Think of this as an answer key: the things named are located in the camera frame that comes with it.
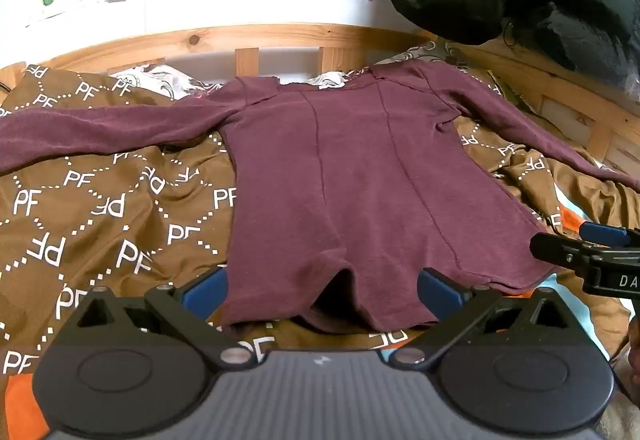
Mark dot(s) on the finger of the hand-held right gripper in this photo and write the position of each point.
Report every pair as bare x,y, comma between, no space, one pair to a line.
560,252
602,234

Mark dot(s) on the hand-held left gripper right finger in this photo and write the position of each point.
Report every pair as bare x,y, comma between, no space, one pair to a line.
436,294

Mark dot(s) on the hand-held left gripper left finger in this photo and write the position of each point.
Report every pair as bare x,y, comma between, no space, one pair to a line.
206,294

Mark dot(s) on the maroon long-sleeve top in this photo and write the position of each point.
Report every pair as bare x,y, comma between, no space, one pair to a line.
350,170

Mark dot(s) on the brown printed blanket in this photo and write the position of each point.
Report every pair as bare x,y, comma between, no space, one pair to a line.
100,200

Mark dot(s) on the orange cloth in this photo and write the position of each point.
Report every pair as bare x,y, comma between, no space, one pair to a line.
22,402

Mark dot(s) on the wooden bed frame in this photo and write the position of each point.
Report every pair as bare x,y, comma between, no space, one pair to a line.
200,40

